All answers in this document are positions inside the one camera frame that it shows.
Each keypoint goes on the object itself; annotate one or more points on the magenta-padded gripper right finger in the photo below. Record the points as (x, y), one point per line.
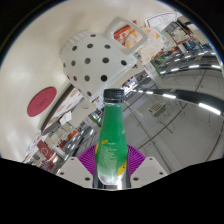
(135, 160)

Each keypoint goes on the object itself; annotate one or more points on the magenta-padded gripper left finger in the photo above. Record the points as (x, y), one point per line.
(87, 160)

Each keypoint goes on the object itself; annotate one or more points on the green drink bottle black cap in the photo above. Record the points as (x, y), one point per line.
(111, 133)

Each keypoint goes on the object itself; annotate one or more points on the beige cafeteria chairs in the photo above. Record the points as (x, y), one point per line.
(61, 131)

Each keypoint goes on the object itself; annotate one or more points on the crumpled white napkin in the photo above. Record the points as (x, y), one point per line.
(66, 118)

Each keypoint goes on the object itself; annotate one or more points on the ceiling air conditioner unit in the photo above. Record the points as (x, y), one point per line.
(156, 108)

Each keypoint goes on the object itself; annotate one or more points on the flat round red coaster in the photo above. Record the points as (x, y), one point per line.
(41, 101)

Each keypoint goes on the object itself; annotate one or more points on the ceiling strip lights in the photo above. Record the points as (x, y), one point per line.
(208, 108)

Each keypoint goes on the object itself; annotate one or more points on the white polka dot mug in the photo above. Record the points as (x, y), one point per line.
(93, 56)

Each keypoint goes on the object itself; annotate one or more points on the paper snack bag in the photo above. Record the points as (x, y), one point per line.
(150, 40)

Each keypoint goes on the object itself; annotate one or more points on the white printed card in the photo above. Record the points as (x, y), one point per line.
(160, 19)

